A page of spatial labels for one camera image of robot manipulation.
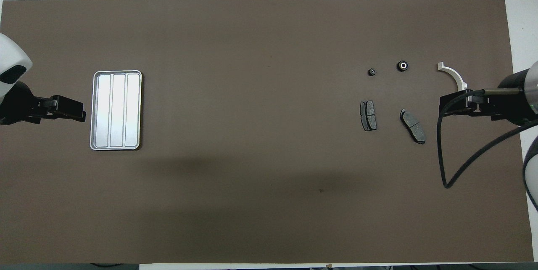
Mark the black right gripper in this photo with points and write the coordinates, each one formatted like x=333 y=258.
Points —
x=510 y=101

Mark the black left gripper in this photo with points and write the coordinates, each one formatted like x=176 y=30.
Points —
x=17 y=106

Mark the large black bearing gear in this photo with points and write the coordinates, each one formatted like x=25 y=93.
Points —
x=403 y=65

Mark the silver metal tray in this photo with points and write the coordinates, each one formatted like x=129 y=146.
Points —
x=115 y=110

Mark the long dark brake pad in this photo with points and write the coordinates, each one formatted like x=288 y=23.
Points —
x=412 y=125

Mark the short dark brake pad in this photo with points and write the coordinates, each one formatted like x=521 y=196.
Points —
x=368 y=115

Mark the brown table mat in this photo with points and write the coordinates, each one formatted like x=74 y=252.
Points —
x=260 y=135

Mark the white curved plastic bracket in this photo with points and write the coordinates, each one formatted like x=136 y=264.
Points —
x=456 y=75

